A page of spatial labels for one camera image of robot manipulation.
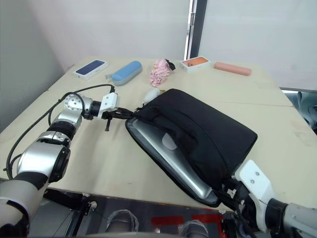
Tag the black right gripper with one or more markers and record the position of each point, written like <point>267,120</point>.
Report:
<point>241,193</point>

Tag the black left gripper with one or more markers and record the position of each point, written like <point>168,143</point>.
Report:
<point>108,116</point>

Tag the black laptop bag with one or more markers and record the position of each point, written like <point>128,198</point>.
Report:
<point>198,134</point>

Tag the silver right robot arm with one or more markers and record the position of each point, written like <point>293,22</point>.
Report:
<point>297,218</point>

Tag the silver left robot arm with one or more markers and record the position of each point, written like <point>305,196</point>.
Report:
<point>42,158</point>

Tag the white computer mouse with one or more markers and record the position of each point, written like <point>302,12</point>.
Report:
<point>151,95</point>

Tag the silver laptop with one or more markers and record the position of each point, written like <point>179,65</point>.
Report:
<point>171,153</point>

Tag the red floor tape strip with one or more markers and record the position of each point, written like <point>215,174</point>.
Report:
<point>168,220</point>
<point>206,218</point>

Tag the blue glasses case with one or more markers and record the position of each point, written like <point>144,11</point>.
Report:
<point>126,72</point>

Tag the dark rounded grey shape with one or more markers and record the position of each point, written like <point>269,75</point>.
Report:
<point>194,229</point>
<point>122,220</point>

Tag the pink fabric flower bundle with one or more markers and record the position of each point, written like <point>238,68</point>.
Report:
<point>159,73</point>

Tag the white box with blue phone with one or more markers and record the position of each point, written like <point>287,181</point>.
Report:
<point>91,69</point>

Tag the white box with orange phone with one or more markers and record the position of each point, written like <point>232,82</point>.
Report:
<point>195,64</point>

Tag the blue grey chair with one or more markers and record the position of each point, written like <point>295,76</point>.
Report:
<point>303,106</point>

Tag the pink pencil case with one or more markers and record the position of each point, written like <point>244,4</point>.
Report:
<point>232,68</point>

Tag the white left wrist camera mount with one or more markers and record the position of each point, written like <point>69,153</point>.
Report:
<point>109,102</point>

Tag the black table frame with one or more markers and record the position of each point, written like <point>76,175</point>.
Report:
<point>71,200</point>

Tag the black door frame post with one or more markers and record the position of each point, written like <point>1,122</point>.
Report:
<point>195,27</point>

